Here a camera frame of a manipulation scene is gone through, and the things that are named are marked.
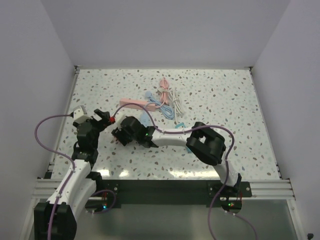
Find light blue power strip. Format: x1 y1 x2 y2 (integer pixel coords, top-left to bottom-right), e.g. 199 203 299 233
139 112 152 127

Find teal power strip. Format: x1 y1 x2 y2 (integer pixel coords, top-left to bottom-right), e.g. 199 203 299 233
174 122 191 154

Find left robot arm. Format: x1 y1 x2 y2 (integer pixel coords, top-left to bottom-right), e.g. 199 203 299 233
33 106 115 240

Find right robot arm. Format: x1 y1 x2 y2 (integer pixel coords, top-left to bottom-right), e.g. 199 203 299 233
109 116 242 197

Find pink power strip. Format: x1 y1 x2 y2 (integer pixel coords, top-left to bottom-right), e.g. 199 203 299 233
119 98 157 112

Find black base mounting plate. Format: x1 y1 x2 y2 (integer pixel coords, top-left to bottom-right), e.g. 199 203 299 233
84 179 252 210

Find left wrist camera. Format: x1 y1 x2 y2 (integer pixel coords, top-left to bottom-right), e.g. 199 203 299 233
71 105 89 122

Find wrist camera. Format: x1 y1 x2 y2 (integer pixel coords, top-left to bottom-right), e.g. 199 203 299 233
109 112 126 129
71 105 89 122

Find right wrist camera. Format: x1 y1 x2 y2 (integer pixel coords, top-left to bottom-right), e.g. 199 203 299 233
109 112 126 129

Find blue coiled cord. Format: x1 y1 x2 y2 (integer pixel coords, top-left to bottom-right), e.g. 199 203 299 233
144 91 176 121

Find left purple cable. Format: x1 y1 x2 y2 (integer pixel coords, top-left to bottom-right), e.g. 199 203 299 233
33 114 117 240

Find white coiled cord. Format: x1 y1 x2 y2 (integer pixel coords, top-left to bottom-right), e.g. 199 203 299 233
168 87 185 117

